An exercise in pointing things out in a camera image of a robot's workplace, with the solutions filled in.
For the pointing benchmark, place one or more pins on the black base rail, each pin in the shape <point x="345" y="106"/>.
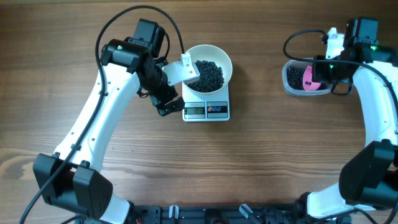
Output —
<point x="202" y="215"/>

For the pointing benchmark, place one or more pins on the pink scoop blue handle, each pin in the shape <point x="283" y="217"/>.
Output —
<point x="307" y="82"/>

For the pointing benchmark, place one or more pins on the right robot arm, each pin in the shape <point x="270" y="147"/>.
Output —
<point x="366" y="182"/>

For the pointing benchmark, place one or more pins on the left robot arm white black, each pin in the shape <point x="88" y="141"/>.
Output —
<point x="71" y="177"/>

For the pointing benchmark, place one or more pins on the clear plastic container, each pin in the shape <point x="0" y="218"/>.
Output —
<point x="291" y="91"/>

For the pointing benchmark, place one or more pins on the black beans pile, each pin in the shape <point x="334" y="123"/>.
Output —
<point x="295" y="76"/>

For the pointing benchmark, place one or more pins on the white bowl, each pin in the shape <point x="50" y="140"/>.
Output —
<point x="216" y="55"/>

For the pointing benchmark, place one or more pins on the white digital kitchen scale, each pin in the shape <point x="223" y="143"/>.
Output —
<point x="205" y="107"/>

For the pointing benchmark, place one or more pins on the black beans in bowl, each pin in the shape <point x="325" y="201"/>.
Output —
<point x="211" y="77"/>

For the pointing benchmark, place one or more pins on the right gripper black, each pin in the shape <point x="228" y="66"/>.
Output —
<point x="318" y="74"/>

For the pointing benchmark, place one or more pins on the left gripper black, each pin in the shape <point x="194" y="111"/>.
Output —
<point x="158" y="101"/>

